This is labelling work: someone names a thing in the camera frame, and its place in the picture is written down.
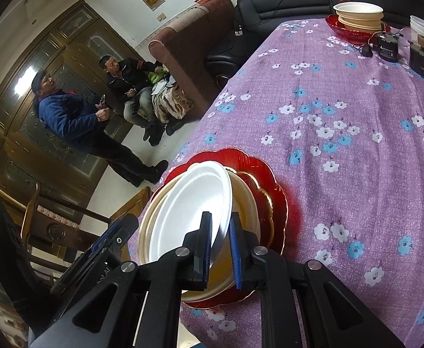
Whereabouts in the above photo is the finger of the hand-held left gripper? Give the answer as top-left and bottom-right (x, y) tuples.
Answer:
(88, 214), (141, 259)

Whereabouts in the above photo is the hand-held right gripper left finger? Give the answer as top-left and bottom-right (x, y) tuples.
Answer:
(29, 211), (213, 348)

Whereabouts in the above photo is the light wooden chair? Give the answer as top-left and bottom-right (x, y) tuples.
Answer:
(108, 186), (153, 259)

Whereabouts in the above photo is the green bag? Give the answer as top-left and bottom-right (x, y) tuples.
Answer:
(148, 67), (170, 85)

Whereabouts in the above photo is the tan paper bowl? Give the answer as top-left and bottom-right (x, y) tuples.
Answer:
(337, 16), (384, 32)

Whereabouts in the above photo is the brown armchair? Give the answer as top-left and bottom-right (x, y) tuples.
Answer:
(148, 0), (236, 121)

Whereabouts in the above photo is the purple floral tablecloth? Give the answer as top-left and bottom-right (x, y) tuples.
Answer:
(128, 16), (424, 348)

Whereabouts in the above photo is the black leather sofa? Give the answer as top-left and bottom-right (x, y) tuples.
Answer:
(206, 0), (424, 80)

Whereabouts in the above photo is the white foam bowl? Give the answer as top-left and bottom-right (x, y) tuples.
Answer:
(148, 161), (233, 266)

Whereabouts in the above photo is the cream paper bowl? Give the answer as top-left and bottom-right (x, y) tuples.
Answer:
(333, 2), (384, 22)

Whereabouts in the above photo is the clear plastic cup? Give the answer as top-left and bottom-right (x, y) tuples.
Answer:
(409, 15), (424, 62)

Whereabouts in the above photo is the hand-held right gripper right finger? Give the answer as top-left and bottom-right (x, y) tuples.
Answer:
(228, 212), (405, 348)

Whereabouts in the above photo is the black battery box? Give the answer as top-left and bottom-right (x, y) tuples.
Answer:
(409, 43), (424, 77)

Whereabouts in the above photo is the beige paper bowl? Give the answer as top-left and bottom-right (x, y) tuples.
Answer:
(137, 171), (262, 302)

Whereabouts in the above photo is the red glass plate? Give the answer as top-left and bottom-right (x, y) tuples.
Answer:
(324, 14), (392, 43)

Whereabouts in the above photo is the dark wooden chair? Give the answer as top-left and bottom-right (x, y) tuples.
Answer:
(20, 183), (112, 273)

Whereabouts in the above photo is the dark wooden cabinet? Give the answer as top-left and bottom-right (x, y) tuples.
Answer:
(0, 0), (133, 211)

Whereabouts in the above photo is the beige patterned bag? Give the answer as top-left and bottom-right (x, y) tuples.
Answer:
(151, 80), (194, 124)

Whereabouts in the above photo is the large red scalloped plate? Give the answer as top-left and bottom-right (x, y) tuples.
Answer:
(160, 147), (289, 309)

